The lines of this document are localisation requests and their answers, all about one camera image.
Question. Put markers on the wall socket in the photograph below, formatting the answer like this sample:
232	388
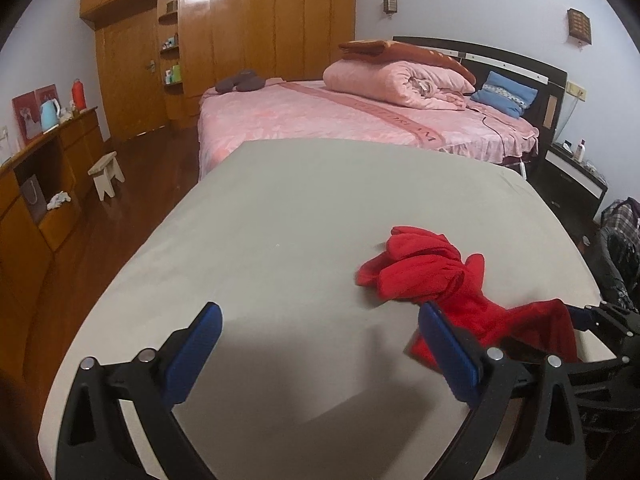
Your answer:
576	90

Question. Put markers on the green bottle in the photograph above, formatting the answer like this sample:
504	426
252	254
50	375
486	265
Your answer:
176	73

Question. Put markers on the wooden door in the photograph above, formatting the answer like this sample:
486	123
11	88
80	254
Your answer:
130	75

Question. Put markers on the red gift bag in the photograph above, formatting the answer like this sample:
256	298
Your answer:
46	94
26	117

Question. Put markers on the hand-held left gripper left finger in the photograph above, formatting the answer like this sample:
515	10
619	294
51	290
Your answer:
192	355

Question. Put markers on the brown red pillow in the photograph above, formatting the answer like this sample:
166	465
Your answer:
410	52

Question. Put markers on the plaid bag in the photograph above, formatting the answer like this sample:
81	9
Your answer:
622	240

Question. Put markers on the bed with pink sheet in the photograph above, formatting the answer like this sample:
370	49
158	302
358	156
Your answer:
300	115

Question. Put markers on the pink folded quilt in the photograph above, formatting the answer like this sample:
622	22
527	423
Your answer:
390	82

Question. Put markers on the white rag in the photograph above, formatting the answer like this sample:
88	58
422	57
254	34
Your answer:
59	201

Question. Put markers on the small wooden stool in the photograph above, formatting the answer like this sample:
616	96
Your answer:
106	172

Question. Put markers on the wooden wardrobe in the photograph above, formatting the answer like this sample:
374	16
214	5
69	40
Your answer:
250	35

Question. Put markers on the red cloth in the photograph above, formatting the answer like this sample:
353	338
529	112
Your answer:
425	270

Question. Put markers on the white bottle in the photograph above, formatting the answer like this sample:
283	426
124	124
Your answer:
580	151

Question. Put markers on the grey paper bag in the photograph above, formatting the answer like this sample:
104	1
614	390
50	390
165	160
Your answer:
34	202

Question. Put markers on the light blue kettle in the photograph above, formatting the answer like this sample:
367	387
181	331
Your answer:
49	115

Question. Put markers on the large brown wall lamp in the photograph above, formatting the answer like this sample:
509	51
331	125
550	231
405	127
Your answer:
579	25

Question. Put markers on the small brown wall lamp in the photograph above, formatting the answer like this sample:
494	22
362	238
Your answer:
390	5

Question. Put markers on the wooden sideboard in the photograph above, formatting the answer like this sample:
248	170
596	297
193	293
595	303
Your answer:
20	245

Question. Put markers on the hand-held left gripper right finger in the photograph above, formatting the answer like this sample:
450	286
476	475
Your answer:
447	350

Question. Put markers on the blue pillow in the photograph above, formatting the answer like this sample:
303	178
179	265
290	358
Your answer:
502	95

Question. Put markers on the dark grey clothing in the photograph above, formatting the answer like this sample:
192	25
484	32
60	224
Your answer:
240	81

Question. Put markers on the red thermos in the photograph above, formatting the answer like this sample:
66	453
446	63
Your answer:
78	95

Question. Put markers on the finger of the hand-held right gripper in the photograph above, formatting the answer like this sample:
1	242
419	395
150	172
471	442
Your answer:
607	317

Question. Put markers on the black white nightstand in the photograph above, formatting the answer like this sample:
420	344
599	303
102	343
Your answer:
570	185

